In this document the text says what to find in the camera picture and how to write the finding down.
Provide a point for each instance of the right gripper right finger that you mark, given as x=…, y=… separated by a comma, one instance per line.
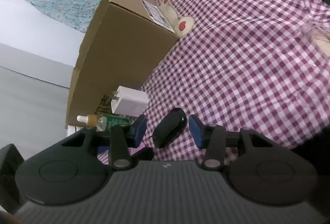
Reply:
x=214, y=139

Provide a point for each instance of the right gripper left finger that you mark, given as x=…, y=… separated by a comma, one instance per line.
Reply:
x=121, y=138

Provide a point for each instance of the green dropper bottle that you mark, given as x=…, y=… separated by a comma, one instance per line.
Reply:
x=103, y=123

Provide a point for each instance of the white charger plug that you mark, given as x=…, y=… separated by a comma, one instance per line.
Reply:
x=129, y=102

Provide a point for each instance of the black oval case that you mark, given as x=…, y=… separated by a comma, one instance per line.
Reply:
x=170, y=127

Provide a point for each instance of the purple checkered tablecloth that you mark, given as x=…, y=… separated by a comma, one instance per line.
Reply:
x=247, y=63

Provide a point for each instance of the brown cardboard box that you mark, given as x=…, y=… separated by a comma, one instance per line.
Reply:
x=124, y=43

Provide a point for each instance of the beige paddle with red hearts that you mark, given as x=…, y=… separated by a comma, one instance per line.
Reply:
x=180, y=25

